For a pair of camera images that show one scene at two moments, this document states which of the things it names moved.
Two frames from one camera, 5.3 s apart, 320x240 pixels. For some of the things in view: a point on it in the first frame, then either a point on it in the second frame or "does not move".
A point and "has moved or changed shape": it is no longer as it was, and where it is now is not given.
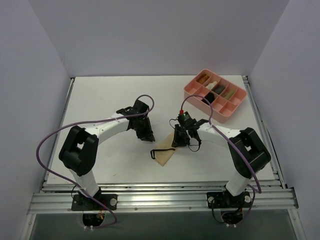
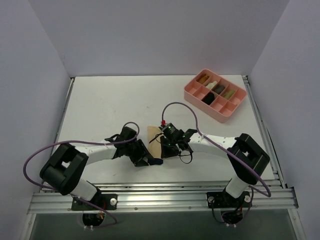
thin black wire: x=200 y=144 → x=188 y=154
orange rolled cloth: x=202 y=79 does not move
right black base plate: x=220 y=200 does not move
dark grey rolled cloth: x=218 y=89 does not move
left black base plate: x=81 y=202 does not move
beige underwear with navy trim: x=164 y=151 has moved or changed shape
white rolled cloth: x=211 y=85 does not move
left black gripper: x=143 y=128 → x=140 y=155
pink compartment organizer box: x=223 y=95 does not move
